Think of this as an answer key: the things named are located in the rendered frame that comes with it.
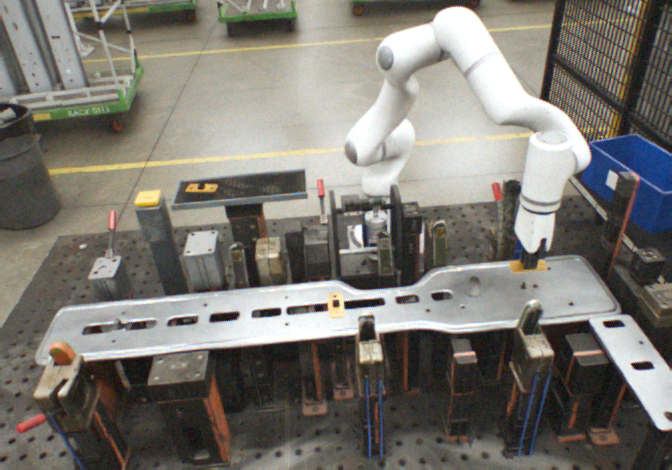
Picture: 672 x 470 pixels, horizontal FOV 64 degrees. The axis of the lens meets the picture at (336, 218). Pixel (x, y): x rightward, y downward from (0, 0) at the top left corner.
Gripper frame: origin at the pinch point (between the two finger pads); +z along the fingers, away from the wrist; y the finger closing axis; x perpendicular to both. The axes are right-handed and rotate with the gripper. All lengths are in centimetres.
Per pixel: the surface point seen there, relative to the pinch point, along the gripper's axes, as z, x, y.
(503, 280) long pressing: 9.4, -3.9, -3.3
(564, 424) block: 33.1, 4.9, 22.7
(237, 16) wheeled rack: 82, -130, -607
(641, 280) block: 7.4, 27.3, 3.4
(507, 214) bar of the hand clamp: -2.6, -0.4, -14.9
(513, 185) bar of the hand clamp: -12.4, -0.8, -13.1
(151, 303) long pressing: 9, -93, -7
